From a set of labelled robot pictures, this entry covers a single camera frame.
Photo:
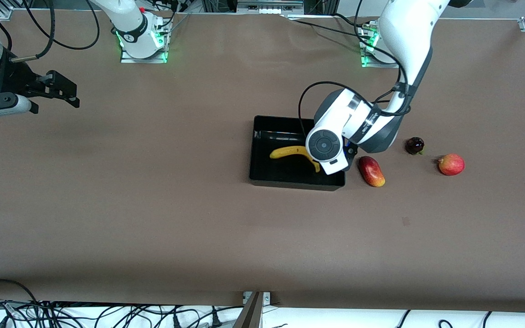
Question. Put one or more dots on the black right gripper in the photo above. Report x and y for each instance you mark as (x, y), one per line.
(15, 76)

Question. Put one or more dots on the yellow banana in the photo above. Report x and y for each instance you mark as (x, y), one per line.
(290, 151)

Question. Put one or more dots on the black plastic box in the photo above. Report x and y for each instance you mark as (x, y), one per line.
(280, 175)

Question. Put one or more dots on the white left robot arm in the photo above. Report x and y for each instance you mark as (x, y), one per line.
(404, 36)

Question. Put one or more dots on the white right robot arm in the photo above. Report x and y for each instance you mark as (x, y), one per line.
(130, 23)

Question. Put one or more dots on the red apple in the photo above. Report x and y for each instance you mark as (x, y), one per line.
(451, 164)

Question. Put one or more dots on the red yellow mango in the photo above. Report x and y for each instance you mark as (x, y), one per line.
(371, 171)

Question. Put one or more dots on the dark purple plum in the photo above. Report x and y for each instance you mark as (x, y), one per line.
(414, 146)

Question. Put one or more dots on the brown paper table cover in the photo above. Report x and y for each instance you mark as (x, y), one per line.
(262, 250)

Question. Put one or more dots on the grey power strip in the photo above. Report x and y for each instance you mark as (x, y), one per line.
(267, 7)

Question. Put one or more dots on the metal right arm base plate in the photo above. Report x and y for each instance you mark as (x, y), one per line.
(128, 59)

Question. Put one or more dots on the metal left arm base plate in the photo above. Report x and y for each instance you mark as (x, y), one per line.
(372, 64)

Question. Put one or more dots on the small metal bracket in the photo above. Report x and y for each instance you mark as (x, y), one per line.
(267, 298)

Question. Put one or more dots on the grey metal post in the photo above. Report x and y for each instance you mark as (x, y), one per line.
(249, 316)

